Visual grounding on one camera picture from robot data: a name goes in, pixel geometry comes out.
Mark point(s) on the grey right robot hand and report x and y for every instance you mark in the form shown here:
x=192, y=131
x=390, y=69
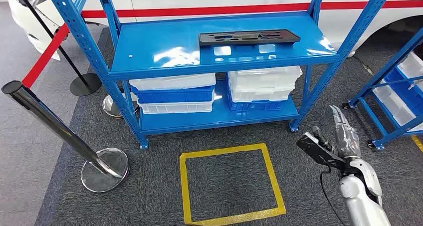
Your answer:
x=347, y=138

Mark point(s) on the black plastic panel part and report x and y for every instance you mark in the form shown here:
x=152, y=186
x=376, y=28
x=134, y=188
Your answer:
x=281, y=37

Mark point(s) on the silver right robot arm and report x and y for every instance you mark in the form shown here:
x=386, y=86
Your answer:
x=360, y=201

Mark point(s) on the blue wheeled shelf rack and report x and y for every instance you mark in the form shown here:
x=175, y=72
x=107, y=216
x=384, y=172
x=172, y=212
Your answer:
x=383, y=72

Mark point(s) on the blue metal shelf rack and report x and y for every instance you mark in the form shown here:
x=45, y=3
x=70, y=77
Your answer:
x=171, y=42

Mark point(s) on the blue plastic bin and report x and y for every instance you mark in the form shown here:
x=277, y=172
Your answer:
x=254, y=106
x=408, y=94
x=171, y=95

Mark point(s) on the yellow floor tape square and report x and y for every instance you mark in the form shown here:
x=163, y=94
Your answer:
x=185, y=184

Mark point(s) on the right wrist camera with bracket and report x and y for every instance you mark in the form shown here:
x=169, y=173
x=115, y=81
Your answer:
x=317, y=148

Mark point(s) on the chrome stanchion post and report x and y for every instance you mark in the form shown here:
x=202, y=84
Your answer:
x=49, y=118
x=110, y=109

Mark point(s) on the black stanchion post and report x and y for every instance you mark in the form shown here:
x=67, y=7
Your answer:
x=86, y=85

